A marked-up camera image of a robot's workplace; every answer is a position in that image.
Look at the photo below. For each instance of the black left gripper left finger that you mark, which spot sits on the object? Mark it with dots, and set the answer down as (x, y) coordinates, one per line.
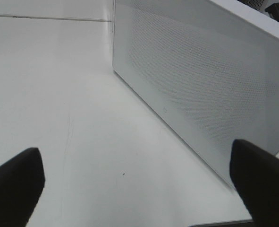
(22, 181)

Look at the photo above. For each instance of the white microwave door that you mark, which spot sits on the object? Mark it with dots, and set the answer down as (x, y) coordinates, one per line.
(208, 68)

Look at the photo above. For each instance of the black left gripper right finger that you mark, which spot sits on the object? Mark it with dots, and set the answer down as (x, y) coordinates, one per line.
(255, 175)

